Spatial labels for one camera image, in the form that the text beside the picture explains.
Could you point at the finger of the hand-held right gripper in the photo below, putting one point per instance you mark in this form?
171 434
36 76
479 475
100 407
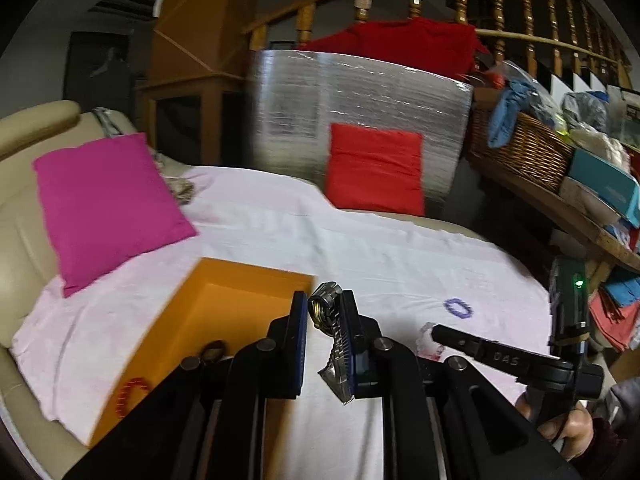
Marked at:
480 347

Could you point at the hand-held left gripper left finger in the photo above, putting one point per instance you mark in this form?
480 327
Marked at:
300 340

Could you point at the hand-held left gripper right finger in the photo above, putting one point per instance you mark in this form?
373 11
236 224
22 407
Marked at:
356 360

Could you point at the silver metal wristwatch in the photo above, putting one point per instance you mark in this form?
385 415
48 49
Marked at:
336 360

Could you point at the orange box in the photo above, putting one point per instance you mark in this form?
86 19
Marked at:
225 300

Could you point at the person's right forearm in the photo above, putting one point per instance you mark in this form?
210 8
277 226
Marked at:
612 440

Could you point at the person's right hand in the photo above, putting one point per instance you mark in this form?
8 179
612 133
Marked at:
570 432

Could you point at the stack of folded cloths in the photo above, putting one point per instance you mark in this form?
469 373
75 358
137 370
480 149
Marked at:
617 310

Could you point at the wooden shelf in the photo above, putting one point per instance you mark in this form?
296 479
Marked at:
565 210

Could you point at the teal box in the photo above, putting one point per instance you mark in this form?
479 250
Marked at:
600 180

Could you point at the wicker basket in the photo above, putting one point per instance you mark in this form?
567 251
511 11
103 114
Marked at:
525 155

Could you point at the red pillow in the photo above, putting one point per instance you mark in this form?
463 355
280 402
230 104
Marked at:
375 170

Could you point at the clear plastic bag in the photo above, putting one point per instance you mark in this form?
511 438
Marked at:
582 110

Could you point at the beige patterned cloth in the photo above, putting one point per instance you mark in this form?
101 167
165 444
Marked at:
177 187

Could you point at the blue cloth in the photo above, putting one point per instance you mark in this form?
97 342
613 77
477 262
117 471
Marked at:
510 110

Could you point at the silver foil panel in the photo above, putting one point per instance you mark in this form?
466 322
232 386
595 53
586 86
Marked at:
300 110

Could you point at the magenta pillow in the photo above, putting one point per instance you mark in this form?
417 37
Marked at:
110 205

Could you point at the red cloth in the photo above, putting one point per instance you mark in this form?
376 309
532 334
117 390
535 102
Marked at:
415 45

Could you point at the wooden banister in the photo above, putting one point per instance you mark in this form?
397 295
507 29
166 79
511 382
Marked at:
525 5

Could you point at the beige sofa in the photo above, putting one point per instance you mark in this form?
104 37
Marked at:
25 200

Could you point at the wooden cabinet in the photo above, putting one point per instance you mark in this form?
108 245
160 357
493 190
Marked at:
200 35

